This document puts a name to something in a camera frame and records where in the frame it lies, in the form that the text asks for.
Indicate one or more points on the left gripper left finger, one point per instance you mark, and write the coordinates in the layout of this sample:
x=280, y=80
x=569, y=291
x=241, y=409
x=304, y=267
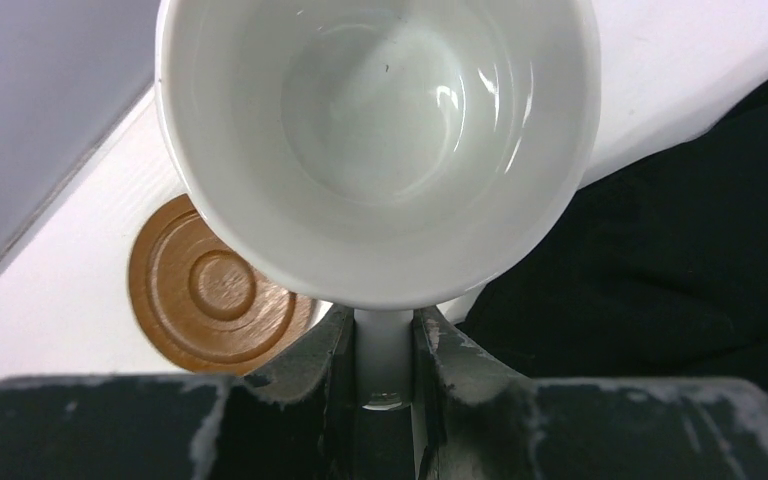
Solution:
x=277, y=422

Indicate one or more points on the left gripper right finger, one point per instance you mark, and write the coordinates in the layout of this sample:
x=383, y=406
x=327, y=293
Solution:
x=482, y=419

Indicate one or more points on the white and blue mug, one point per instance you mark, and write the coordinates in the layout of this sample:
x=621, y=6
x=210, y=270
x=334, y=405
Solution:
x=385, y=156

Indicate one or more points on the black cloth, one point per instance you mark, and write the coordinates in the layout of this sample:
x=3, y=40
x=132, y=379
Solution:
x=660, y=269

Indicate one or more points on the brown round saucer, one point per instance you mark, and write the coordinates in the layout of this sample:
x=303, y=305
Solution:
x=200, y=304

